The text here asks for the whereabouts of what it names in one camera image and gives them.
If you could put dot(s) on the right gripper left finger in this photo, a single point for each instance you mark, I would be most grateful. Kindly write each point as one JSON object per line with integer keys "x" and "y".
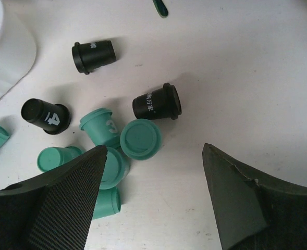
{"x": 53, "y": 210}

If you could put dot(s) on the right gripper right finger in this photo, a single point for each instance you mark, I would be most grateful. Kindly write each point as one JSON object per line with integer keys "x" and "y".
{"x": 252, "y": 209}

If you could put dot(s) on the white storage basket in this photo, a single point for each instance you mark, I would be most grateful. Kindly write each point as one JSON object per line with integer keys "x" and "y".
{"x": 17, "y": 49}

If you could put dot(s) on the black capsule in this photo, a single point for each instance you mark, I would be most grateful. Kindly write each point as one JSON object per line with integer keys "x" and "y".
{"x": 90, "y": 56}
{"x": 159, "y": 104}
{"x": 52, "y": 118}

